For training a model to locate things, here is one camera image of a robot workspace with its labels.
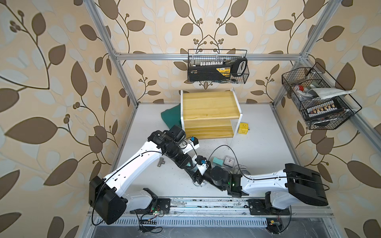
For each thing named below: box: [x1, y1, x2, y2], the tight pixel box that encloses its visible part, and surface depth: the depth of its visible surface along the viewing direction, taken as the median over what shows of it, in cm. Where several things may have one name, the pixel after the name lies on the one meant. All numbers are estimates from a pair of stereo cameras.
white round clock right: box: [233, 164, 251, 176], surface depth 86 cm
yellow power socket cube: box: [238, 122, 251, 135], surface depth 101 cm
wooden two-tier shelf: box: [180, 87, 243, 140], surface depth 76 cm
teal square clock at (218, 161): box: [212, 157, 224, 166], surface depth 86 cm
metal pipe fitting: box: [157, 157, 166, 168], surface depth 90 cm
